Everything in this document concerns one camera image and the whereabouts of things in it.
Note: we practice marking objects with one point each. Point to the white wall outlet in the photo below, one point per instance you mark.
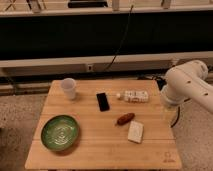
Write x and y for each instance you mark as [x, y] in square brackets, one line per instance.
[89, 68]

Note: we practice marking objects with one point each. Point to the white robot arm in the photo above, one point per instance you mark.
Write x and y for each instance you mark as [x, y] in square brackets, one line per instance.
[187, 81]

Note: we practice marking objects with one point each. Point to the black smartphone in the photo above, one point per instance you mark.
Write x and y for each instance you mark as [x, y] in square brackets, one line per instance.
[103, 102]

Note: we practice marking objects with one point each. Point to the wooden table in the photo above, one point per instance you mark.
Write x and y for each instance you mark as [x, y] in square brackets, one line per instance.
[102, 143]

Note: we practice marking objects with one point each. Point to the green ceramic bowl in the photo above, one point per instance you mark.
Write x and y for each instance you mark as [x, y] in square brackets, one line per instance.
[59, 133]

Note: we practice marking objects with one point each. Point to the brown sausage toy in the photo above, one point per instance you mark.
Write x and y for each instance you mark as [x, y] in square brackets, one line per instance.
[125, 118]

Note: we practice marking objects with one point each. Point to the white sponge block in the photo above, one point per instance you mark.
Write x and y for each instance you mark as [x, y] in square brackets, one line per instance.
[135, 132]

